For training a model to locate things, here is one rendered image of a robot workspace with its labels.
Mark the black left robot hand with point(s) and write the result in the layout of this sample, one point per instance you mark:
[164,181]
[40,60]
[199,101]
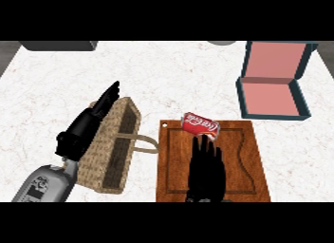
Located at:
[83,126]

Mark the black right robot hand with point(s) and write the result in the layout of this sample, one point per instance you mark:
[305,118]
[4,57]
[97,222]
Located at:
[205,171]

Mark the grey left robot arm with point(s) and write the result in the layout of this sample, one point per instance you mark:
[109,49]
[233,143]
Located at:
[46,185]

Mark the brown wooden cutting board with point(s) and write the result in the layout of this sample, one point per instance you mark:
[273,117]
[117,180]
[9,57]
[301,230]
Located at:
[211,161]

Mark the open teal and pink box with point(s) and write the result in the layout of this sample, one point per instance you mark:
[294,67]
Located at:
[273,82]

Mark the wicker basket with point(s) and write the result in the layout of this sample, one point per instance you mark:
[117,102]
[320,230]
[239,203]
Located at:
[109,148]

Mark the red soda can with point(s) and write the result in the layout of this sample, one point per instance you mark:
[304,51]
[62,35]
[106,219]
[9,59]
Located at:
[199,125]

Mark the dark grey appliance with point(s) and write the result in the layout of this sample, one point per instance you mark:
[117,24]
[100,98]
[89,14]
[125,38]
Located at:
[58,45]

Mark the grey round object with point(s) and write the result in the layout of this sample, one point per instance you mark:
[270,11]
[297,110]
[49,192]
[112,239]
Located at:
[221,42]

